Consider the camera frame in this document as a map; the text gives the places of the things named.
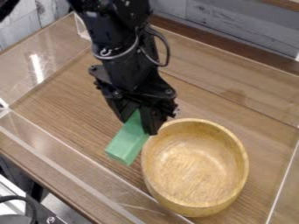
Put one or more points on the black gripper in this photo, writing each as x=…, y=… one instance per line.
x=131, y=84

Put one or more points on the green rectangular block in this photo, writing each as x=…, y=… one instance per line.
x=129, y=141

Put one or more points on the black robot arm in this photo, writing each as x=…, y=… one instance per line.
x=123, y=44

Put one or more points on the brown wooden bowl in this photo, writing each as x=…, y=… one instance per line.
x=195, y=167

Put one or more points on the black metal frame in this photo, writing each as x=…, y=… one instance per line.
x=26, y=201

